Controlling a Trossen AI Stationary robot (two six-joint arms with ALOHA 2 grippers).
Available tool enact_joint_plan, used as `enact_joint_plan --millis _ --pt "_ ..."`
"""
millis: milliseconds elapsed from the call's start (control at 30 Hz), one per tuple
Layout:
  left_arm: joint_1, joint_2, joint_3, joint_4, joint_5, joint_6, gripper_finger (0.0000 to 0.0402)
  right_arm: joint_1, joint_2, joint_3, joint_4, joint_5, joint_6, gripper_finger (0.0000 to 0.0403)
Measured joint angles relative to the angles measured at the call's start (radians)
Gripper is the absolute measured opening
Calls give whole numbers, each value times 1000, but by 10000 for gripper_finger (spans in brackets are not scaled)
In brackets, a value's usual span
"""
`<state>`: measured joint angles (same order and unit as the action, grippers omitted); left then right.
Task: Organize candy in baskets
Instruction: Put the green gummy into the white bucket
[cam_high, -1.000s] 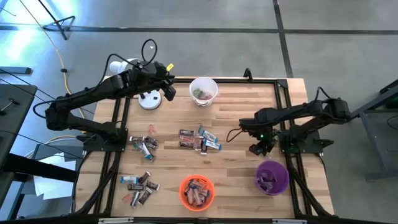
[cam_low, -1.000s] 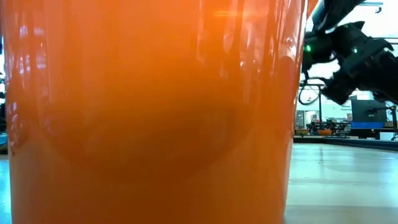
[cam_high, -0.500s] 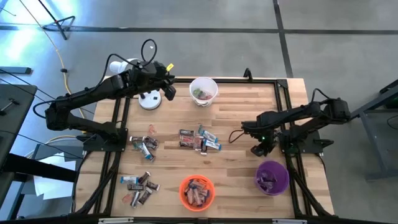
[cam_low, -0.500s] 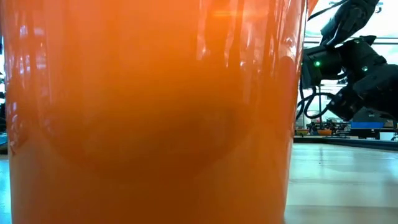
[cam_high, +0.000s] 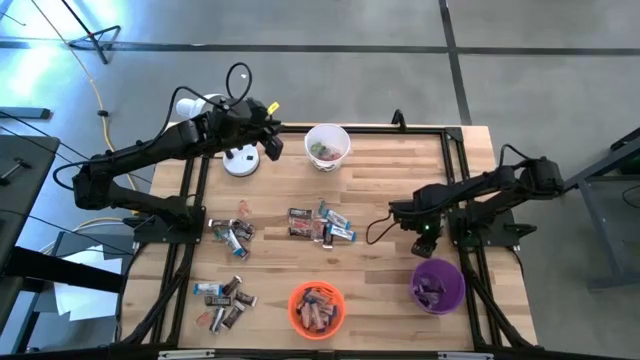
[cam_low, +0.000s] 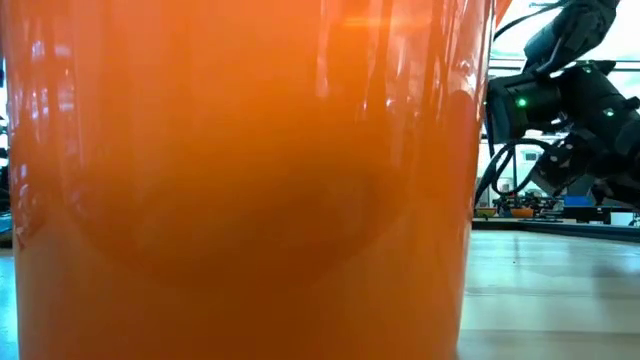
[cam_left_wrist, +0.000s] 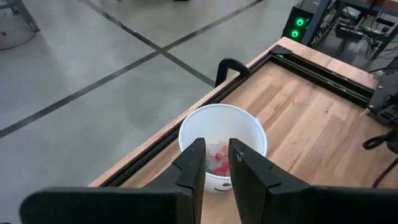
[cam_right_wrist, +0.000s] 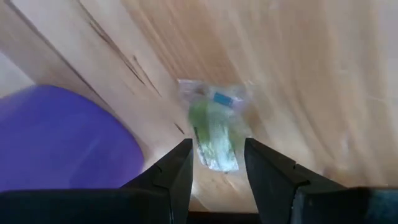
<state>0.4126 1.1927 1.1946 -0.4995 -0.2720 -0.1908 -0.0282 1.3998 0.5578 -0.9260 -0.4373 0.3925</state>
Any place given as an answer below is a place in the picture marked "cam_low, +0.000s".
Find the orange plastic basket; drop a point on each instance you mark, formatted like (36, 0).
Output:
(250, 200)

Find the cluttered robot workstation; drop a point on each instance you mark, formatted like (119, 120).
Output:
(537, 205)

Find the black monitor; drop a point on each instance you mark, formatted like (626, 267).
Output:
(577, 201)

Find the orange bowl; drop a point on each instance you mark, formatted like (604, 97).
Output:
(522, 212)

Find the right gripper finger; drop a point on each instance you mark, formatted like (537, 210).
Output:
(562, 165)
(620, 190)

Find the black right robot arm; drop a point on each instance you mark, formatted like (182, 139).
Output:
(575, 30)

